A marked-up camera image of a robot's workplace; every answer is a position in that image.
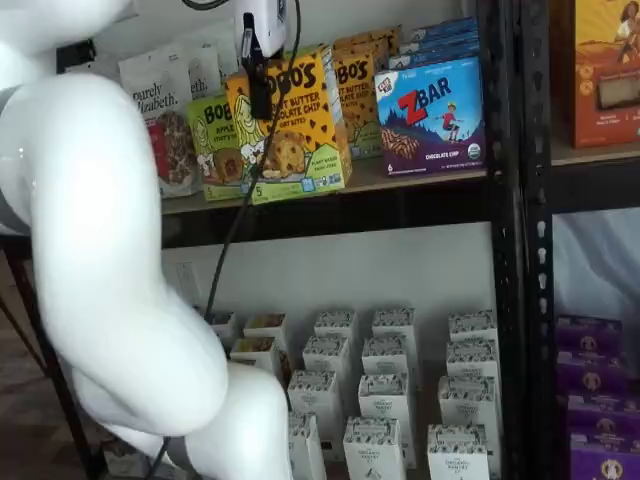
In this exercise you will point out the white wall outlet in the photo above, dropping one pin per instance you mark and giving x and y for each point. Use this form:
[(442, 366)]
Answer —
[(186, 280)]

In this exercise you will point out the black metal shelf rack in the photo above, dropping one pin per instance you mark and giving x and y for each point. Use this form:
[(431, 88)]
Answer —
[(350, 215), (537, 300)]

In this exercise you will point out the wooden shelf board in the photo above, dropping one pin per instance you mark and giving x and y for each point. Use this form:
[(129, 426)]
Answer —
[(400, 182)]

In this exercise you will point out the yellow label oatmeal box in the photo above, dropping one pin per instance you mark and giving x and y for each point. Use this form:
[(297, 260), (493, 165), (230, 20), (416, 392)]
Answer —
[(265, 325), (252, 350)]

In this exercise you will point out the orange brown snack box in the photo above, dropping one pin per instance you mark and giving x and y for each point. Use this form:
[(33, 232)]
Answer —
[(600, 75)]

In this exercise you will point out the blue label oatmeal box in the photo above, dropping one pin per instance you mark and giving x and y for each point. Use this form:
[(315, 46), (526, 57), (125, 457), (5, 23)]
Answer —
[(222, 322)]

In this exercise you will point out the white floral print box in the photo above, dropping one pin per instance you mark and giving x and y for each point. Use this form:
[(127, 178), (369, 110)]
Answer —
[(394, 324), (372, 450), (311, 395), (457, 455), (306, 450), (472, 360), (472, 325), (326, 355), (467, 400), (336, 325), (383, 397), (384, 355)]

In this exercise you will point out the granola bag red label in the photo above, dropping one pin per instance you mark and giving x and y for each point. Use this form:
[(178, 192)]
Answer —
[(170, 150)]

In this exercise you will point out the black metal leg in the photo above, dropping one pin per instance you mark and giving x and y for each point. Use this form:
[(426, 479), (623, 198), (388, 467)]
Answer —
[(60, 390)]

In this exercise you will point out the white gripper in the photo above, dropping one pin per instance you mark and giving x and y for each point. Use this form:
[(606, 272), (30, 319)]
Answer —
[(270, 25)]

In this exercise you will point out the blue purple ZBar box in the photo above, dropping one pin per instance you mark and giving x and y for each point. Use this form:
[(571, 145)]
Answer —
[(430, 125), (445, 37), (450, 25), (440, 52)]

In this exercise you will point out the white plastic sheet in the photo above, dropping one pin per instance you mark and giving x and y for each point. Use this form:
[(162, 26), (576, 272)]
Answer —
[(595, 260)]

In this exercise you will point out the black wall box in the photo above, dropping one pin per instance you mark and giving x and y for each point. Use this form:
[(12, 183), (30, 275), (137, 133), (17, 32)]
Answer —
[(75, 56)]

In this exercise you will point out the purple snack box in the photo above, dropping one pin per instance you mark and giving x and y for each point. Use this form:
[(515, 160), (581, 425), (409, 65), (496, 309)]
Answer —
[(605, 460), (605, 417), (590, 332), (592, 375)]

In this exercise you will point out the green Bobo's apple pie box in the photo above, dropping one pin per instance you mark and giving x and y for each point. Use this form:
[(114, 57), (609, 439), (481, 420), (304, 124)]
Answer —
[(215, 150)]

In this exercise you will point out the white granola bag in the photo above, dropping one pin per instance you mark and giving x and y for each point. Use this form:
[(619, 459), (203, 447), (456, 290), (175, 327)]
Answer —
[(210, 65)]

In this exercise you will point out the white patterned cartons group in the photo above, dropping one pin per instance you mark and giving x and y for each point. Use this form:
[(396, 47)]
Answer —
[(425, 380)]

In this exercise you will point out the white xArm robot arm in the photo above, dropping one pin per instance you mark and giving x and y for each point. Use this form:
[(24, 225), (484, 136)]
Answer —
[(100, 250)]

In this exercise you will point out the orange Bobo's oat bites box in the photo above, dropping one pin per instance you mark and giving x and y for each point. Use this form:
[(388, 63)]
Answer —
[(357, 100), (300, 150), (367, 40)]

